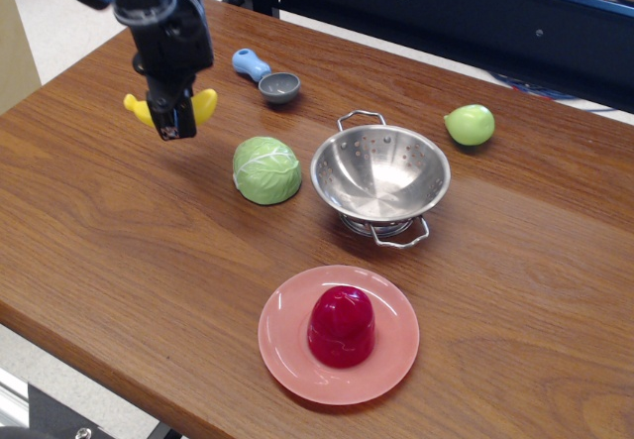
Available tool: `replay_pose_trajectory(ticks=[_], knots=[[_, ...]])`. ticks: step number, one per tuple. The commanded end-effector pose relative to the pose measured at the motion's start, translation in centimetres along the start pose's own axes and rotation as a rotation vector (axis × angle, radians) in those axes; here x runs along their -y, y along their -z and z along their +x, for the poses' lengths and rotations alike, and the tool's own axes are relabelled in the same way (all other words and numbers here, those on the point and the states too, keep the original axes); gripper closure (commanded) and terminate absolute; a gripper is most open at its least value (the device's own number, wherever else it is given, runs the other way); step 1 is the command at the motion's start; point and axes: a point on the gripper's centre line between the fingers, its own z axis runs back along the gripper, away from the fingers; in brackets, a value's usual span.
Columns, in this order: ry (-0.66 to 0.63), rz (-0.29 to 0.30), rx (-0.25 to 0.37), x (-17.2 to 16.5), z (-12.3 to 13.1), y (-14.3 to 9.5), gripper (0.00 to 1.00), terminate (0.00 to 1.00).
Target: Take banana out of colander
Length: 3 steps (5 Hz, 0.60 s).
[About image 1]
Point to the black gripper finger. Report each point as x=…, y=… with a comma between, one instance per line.
x=173, y=122

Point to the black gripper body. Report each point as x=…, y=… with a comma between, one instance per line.
x=173, y=43

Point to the yellow toy banana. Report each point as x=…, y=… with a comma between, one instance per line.
x=203, y=103

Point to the small steel colander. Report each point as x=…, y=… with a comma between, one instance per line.
x=381, y=179

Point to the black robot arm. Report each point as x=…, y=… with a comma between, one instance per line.
x=173, y=44

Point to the green toy cabbage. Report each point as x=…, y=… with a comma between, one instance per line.
x=266, y=171

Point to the beige cabinet side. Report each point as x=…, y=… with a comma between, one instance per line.
x=19, y=75

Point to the pink plastic plate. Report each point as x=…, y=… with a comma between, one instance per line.
x=284, y=346

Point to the red toy half fruit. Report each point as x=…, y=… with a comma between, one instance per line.
x=341, y=328

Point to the green toy pear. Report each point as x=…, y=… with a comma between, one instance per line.
x=470, y=125

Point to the blue handled grey scoop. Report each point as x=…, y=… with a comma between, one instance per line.
x=275, y=87

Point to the black table leg bracket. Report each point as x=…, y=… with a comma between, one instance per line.
x=29, y=412

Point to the black metal frame rail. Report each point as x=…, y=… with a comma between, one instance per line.
x=580, y=47

